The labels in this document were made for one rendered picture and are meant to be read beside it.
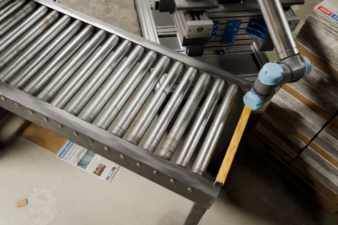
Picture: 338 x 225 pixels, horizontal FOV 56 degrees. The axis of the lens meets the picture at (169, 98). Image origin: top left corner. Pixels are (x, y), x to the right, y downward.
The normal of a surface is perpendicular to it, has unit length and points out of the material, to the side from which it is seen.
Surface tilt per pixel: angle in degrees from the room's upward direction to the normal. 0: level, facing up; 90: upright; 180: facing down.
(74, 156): 0
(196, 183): 0
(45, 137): 0
